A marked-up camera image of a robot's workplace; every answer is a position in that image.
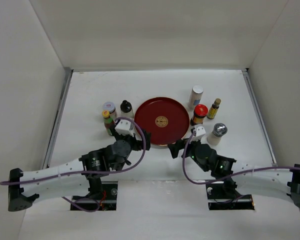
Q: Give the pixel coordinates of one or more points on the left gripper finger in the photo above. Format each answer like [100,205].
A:
[114,133]
[147,136]

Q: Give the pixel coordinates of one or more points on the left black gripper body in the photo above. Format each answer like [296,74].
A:
[135,144]

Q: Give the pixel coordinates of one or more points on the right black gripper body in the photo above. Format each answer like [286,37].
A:
[190,151]

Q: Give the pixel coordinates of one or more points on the yellow cap chili sauce bottle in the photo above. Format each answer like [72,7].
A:
[108,122]

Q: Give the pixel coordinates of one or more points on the black cap white-powder bottle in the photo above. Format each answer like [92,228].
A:
[126,109]

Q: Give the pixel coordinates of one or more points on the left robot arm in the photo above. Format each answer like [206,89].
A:
[79,177]

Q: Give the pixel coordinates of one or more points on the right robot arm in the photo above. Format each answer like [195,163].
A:
[238,177]

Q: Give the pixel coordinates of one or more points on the red round tray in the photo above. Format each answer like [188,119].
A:
[165,118]

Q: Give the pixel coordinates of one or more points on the grey lid paste jar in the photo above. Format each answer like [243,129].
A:
[111,108]

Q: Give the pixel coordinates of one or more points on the silver top salt shaker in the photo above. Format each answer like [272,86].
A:
[219,130]

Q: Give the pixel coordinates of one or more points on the red lid sauce jar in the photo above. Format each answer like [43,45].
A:
[199,113]

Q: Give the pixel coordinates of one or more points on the small brown yellow-label bottle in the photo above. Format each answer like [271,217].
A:
[214,109]

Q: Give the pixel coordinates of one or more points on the white cylinder spice shaker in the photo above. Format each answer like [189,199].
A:
[195,96]

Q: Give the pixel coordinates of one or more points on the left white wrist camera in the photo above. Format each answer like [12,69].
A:
[125,128]

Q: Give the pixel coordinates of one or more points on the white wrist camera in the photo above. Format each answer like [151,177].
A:
[199,132]
[125,128]

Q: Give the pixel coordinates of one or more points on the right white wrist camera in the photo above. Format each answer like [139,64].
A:
[199,132]

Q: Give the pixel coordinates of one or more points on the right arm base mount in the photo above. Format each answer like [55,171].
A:
[222,196]

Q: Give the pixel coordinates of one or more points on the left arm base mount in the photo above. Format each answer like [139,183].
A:
[105,200]

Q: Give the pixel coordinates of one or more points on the left aluminium frame rail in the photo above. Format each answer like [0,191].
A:
[45,163]

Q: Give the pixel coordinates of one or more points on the aluminium frame rail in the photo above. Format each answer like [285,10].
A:
[261,123]
[45,163]

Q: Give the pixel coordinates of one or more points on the right aluminium frame rail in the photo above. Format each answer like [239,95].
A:
[261,123]

